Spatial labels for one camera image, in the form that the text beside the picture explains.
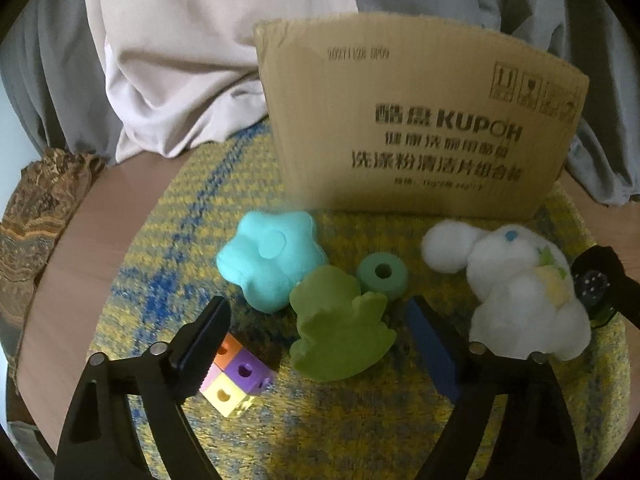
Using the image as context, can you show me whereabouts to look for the brown cardboard box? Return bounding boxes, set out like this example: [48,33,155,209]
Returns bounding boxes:
[252,11,591,221]

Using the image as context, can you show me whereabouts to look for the green foam ring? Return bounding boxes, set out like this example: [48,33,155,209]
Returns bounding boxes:
[356,253,408,301]

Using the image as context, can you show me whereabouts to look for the brown patterned cushion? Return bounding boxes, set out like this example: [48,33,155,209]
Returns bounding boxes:
[0,147,108,396]

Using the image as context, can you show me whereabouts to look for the white cloth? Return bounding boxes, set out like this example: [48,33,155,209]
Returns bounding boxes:
[82,0,361,163]

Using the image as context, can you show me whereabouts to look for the grey cloth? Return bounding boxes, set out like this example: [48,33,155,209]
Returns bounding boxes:
[0,0,640,206]

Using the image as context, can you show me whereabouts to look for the white plush rabbit toy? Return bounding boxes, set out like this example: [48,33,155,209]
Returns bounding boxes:
[421,221,591,361]

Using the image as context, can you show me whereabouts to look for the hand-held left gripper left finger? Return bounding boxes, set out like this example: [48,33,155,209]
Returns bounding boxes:
[54,296,232,480]

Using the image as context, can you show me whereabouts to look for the multicoloured block cube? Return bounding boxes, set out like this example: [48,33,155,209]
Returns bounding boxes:
[199,332,275,418]

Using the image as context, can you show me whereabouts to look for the teal star-shaped soft toy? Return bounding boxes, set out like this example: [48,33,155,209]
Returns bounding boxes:
[216,210,328,313]

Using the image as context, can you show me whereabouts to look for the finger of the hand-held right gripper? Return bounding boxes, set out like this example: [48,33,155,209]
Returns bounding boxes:
[570,245,628,328]

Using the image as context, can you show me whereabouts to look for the green frog-shaped foam toy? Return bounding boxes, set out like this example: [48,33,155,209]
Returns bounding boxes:
[289,266,396,381]

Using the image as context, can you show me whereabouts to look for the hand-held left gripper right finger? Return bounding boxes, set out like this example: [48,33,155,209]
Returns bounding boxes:
[404,296,585,480]

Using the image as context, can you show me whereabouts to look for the yellow and blue woven mat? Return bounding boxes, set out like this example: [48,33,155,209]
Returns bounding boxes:
[87,120,631,480]

